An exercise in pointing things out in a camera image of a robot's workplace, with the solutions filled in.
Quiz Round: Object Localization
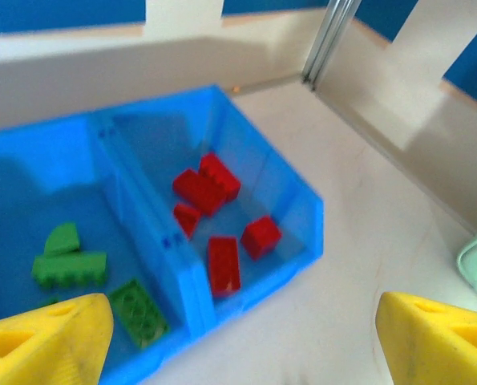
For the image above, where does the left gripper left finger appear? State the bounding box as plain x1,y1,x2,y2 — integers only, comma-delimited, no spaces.
0,292,115,385

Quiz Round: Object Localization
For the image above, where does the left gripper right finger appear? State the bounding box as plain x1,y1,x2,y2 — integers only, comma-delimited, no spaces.
375,291,477,385

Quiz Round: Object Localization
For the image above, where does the green long stepped lego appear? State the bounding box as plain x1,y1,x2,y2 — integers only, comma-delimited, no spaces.
30,251,109,290

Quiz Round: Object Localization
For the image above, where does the green lego plate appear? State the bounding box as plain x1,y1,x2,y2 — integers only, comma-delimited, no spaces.
108,278,171,350

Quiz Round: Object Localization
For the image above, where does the small red lego wedge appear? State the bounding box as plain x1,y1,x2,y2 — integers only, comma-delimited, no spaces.
173,202,203,240

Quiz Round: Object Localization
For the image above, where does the red lego plate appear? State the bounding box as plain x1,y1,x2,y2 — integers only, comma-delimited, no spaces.
207,236,242,298

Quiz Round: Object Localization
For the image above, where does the red cube lego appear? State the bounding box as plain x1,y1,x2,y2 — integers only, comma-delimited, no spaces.
241,214,283,260

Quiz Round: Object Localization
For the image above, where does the red stepped lego block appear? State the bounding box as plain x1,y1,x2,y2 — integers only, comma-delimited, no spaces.
197,151,243,202

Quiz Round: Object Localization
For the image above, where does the blue three-compartment plastic bin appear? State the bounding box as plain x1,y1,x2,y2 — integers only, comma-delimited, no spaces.
0,83,325,385

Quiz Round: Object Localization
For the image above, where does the aluminium frame post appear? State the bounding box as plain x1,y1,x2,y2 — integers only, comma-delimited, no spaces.
301,0,362,88

